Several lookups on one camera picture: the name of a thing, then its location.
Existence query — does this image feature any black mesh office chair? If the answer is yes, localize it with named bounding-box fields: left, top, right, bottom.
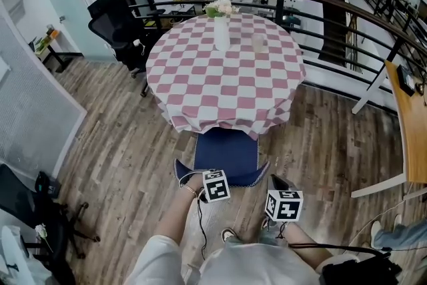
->
left=87, top=0, right=166, bottom=97

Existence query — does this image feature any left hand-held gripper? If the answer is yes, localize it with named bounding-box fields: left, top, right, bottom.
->
left=202, top=169, right=232, bottom=204

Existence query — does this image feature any white flower bouquet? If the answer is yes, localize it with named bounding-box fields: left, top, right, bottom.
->
left=203, top=0, right=241, bottom=19

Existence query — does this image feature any blue upholstered chair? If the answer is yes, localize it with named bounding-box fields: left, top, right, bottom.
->
left=173, top=127, right=271, bottom=190

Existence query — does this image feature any thin wrist bracelet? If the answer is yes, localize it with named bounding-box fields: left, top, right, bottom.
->
left=178, top=180, right=198, bottom=198

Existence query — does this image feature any black cable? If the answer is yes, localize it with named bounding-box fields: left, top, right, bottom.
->
left=196, top=190, right=209, bottom=261
left=288, top=242, right=391, bottom=256

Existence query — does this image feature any person's white shirt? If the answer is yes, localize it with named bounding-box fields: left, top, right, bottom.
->
left=125, top=233, right=361, bottom=285

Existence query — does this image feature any black office chair with headrest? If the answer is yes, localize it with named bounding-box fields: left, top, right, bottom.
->
left=0, top=163, right=101, bottom=285

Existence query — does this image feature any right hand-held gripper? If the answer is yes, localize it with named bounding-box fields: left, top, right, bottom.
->
left=265, top=174, right=304, bottom=222

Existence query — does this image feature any black shoulder bag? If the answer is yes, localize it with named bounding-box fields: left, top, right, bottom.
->
left=318, top=253, right=403, bottom=285

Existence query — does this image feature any black box device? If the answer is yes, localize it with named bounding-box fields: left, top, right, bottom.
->
left=396, top=65, right=416, bottom=97

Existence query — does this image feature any clear drinking glass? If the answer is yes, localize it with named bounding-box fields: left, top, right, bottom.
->
left=250, top=32, right=268, bottom=53

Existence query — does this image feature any person's left forearm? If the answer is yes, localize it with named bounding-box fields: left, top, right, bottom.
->
left=152, top=183, right=200, bottom=243

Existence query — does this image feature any round table with checkered cloth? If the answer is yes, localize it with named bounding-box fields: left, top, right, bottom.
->
left=145, top=12, right=307, bottom=141

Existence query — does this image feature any person's left shoe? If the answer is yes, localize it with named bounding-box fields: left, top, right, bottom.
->
left=221, top=227, right=238, bottom=243

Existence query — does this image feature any small side table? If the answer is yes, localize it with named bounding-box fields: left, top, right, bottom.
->
left=28, top=25, right=84, bottom=73

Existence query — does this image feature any black floor box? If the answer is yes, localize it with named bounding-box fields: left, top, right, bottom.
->
left=35, top=171, right=63, bottom=200

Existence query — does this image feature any white cloth covered table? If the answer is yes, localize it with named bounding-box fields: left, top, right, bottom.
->
left=0, top=225, right=51, bottom=285

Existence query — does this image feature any person's left hand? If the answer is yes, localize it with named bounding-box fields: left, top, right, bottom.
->
left=181, top=172, right=205, bottom=193

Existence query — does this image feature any single white artificial flower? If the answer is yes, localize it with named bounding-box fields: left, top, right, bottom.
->
left=35, top=223, right=54, bottom=253

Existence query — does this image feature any wooden desk with white legs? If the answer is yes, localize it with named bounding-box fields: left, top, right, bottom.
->
left=350, top=59, right=427, bottom=200

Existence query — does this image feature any person's right forearm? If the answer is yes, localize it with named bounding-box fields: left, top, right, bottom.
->
left=285, top=222, right=334, bottom=270

